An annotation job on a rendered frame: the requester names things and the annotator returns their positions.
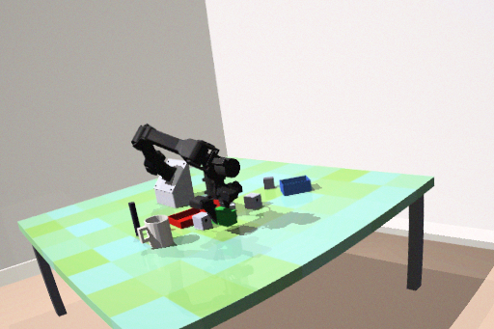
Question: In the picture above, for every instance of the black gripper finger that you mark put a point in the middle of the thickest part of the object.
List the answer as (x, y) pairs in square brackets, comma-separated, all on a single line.
[(223, 203), (211, 211)]

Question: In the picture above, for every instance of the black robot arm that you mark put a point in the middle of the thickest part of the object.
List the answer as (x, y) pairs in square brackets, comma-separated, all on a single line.
[(193, 152)]

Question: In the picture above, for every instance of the green gauge with short grey pin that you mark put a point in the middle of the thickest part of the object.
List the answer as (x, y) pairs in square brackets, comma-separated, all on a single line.
[(225, 217)]

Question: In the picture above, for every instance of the grey mug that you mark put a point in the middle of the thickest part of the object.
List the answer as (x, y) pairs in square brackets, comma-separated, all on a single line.
[(158, 231)]

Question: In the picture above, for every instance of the red tray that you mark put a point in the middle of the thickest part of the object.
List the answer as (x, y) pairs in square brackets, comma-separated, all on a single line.
[(184, 219)]

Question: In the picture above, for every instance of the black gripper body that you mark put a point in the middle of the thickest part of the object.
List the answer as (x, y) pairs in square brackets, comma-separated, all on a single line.
[(201, 202)]

